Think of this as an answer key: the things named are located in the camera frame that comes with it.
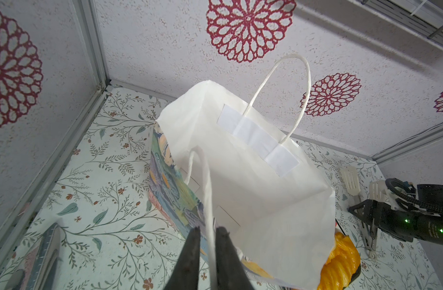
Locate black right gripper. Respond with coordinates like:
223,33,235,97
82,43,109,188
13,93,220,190
348,199,443,248

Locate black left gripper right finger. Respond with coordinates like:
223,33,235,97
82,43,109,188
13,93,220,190
215,227,254,290

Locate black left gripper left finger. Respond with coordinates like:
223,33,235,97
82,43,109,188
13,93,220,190
164,227,200,290

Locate white slotted tongs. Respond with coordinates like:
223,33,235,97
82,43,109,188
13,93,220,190
340,166,386,261

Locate floral paper gift bag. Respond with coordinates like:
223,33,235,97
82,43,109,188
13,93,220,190
148,53,337,290

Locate braided yellow bread loaf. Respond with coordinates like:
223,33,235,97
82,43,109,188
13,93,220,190
317,232,360,290

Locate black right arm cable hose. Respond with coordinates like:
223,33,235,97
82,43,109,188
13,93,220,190
385,178,443,215

